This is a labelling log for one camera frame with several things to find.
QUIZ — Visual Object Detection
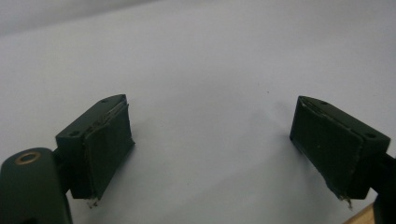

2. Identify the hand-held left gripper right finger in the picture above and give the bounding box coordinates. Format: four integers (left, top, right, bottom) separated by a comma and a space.
289, 94, 392, 202

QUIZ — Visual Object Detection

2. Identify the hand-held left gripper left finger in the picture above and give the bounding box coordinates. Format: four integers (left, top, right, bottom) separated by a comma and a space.
55, 93, 136, 201

